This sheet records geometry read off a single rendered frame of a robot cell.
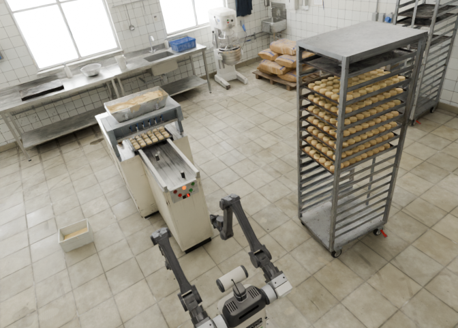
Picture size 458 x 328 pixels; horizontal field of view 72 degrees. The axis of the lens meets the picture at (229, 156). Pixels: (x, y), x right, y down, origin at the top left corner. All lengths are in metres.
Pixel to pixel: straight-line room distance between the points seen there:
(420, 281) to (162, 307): 2.11
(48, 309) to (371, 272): 2.79
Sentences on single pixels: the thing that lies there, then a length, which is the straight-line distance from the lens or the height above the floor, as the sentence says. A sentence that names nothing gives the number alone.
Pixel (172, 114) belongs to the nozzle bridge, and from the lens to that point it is 3.25.
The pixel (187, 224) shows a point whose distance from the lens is 2.96.
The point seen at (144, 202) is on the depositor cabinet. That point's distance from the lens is 3.53.
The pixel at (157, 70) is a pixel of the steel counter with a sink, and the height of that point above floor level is 0.71.
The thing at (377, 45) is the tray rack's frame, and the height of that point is 1.82.
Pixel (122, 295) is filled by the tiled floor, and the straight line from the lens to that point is 3.20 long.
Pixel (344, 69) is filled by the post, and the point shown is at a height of 1.75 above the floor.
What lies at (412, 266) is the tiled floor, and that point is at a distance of 3.21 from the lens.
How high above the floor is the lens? 2.46
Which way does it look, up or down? 34 degrees down
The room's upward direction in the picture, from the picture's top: 9 degrees counter-clockwise
